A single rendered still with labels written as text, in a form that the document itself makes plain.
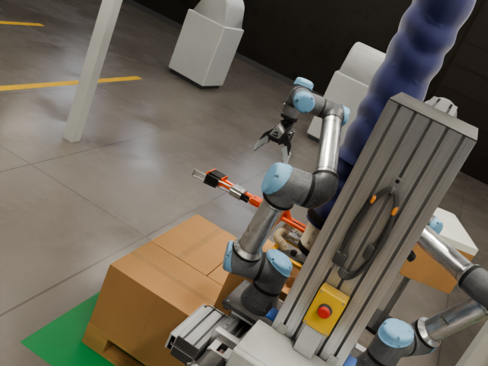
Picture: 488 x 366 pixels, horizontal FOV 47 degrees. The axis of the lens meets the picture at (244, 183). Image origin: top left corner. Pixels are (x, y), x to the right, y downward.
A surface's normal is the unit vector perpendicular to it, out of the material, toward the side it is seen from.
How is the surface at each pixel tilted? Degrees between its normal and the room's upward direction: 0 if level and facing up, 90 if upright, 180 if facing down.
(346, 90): 90
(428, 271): 90
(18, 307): 0
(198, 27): 90
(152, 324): 90
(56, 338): 0
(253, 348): 0
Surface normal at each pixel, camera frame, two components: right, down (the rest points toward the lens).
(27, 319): 0.37, -0.85
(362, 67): -0.28, 0.07
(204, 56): -0.47, 0.16
